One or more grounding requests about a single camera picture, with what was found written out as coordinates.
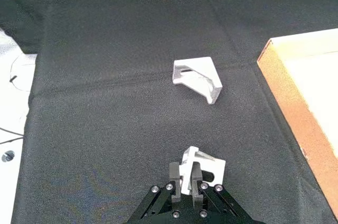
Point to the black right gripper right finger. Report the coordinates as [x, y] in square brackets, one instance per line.
[196, 184]

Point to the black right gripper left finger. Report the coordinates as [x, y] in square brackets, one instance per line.
[174, 181]

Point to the small white plastic bracket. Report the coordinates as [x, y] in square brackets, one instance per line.
[196, 77]
[211, 168]

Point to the black table cloth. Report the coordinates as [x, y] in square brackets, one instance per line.
[132, 102]

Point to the shallow brown cardboard tray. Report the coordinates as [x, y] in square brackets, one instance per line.
[306, 92]

